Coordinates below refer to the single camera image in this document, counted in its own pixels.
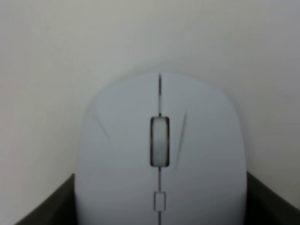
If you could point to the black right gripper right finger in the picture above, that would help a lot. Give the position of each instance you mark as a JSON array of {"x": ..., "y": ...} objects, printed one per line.
[{"x": 265, "y": 207}]

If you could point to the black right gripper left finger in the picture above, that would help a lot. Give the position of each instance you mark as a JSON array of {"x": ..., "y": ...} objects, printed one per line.
[{"x": 58, "y": 209}]

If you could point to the white wireless computer mouse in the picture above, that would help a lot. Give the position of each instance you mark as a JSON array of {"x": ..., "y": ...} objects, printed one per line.
[{"x": 161, "y": 150}]

